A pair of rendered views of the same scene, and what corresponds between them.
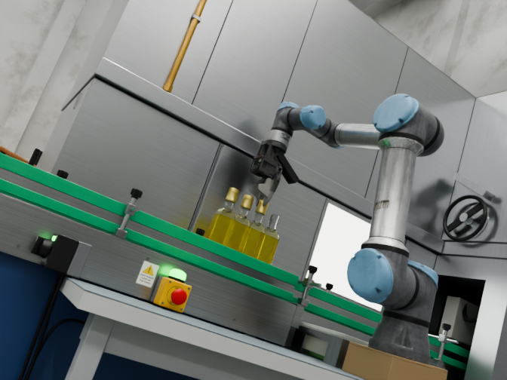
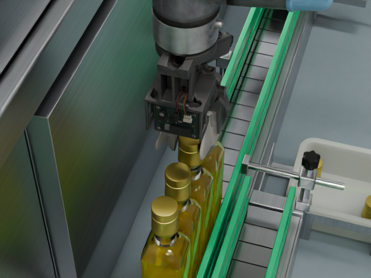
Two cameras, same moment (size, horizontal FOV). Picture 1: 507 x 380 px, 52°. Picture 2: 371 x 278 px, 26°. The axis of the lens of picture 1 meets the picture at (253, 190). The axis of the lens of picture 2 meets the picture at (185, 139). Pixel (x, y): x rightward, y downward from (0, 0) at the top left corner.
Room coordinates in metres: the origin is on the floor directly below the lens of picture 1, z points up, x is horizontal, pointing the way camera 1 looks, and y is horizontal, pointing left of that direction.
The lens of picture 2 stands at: (1.16, 0.48, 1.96)
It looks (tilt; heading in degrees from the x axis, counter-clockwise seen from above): 47 degrees down; 314
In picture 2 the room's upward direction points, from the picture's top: straight up
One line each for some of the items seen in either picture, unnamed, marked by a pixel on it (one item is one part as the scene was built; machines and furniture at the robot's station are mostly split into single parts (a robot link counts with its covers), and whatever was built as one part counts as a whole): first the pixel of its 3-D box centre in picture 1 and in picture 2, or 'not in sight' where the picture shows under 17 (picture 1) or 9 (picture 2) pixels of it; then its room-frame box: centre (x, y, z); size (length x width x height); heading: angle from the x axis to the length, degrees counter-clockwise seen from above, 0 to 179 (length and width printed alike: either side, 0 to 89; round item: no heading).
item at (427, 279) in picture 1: (410, 289); not in sight; (1.31, -0.46, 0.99); 0.13 x 0.12 x 0.14; 127
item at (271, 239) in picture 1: (261, 259); (201, 190); (1.68, -0.10, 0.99); 0.06 x 0.06 x 0.21; 26
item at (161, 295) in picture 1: (170, 295); not in sight; (1.36, 0.11, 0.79); 0.07 x 0.07 x 0.07; 27
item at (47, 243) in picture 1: (41, 246); not in sight; (1.20, 0.41, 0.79); 0.04 x 0.03 x 0.04; 27
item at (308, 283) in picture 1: (303, 284); (292, 178); (1.61, -0.24, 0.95); 0.17 x 0.03 x 0.12; 27
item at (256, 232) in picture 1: (246, 253); (190, 218); (1.65, -0.05, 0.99); 0.06 x 0.06 x 0.21; 26
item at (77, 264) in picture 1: (65, 255); not in sight; (1.23, 0.36, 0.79); 0.08 x 0.08 x 0.08; 27
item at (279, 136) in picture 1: (279, 140); (188, 23); (1.64, -0.03, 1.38); 0.08 x 0.08 x 0.05
